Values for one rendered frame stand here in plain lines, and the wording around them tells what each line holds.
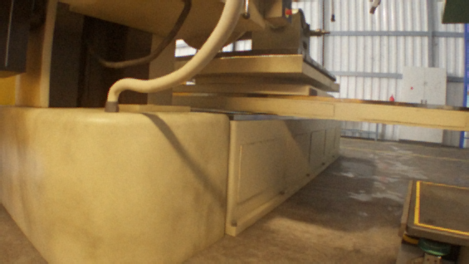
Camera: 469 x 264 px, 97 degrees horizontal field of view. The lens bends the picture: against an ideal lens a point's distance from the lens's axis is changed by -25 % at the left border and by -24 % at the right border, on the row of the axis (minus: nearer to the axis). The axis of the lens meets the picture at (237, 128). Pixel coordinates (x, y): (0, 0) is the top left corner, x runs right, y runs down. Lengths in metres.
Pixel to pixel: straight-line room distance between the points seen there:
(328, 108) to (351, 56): 7.11
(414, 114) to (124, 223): 1.48
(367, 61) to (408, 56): 1.29
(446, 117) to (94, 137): 1.63
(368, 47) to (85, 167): 8.37
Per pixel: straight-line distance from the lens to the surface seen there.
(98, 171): 0.88
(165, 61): 1.75
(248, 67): 1.65
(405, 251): 1.17
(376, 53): 8.65
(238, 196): 1.37
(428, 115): 1.62
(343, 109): 1.62
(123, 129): 0.85
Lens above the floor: 0.63
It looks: 5 degrees down
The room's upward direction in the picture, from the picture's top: 3 degrees clockwise
